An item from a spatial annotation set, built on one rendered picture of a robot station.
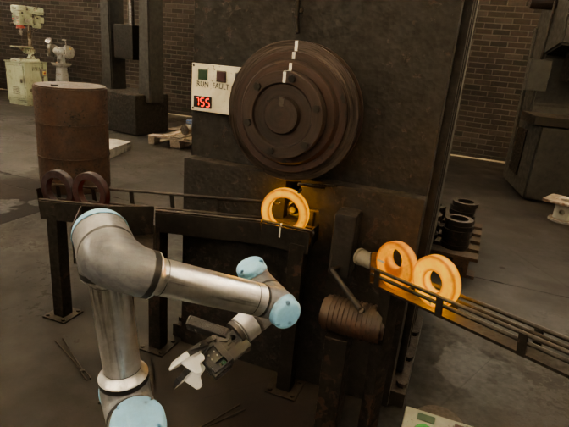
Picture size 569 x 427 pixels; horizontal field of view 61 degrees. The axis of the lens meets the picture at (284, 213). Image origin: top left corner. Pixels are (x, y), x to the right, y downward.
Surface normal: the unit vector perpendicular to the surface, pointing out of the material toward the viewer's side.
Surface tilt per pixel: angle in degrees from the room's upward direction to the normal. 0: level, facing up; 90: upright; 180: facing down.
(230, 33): 90
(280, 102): 90
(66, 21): 90
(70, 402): 0
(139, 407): 8
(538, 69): 90
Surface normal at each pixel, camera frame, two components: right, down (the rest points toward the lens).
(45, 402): 0.07, -0.94
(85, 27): -0.36, 0.27
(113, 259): 0.11, -0.20
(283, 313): 0.46, 0.33
